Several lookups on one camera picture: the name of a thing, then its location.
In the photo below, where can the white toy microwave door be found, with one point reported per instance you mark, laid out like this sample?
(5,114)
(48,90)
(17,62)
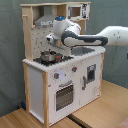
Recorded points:
(78,11)

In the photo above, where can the black toy stovetop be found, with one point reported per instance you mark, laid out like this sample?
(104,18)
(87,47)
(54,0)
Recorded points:
(57,59)

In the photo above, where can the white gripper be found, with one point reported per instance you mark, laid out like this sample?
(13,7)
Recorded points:
(53,41)

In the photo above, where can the toy oven door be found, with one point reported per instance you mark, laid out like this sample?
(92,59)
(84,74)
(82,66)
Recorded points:
(64,97)

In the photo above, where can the white cabinet door with dispenser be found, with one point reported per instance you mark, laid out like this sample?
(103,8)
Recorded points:
(90,79)

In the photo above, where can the red stove knob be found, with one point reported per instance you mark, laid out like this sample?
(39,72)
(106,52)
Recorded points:
(56,76)
(74,69)

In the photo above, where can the right red stove knob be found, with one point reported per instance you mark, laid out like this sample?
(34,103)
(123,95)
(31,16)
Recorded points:
(74,69)

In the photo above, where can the left red stove knob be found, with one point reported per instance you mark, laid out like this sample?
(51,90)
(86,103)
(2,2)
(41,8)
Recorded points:
(56,76)

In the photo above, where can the grey range hood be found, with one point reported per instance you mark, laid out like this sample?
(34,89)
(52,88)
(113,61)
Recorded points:
(46,18)

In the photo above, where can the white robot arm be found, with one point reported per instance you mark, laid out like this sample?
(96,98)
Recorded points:
(68,33)

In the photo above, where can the grey toy sink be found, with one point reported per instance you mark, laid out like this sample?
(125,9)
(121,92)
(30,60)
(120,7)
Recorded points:
(79,51)

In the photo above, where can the small metal pot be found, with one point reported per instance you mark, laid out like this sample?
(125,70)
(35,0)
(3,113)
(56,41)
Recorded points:
(48,56)

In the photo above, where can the wooden toy kitchen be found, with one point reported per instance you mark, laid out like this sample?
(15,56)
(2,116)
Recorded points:
(40,84)

